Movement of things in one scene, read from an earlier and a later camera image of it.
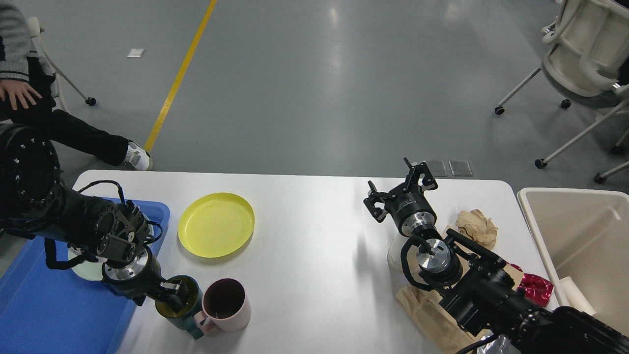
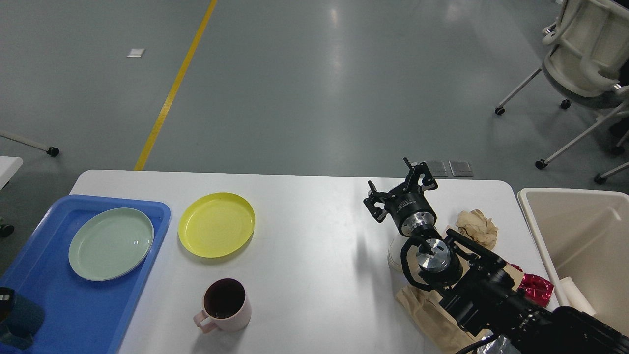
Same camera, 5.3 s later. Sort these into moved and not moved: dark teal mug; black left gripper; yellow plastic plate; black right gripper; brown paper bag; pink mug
Moved: black left gripper; dark teal mug
Not moved: brown paper bag; yellow plastic plate; pink mug; black right gripper
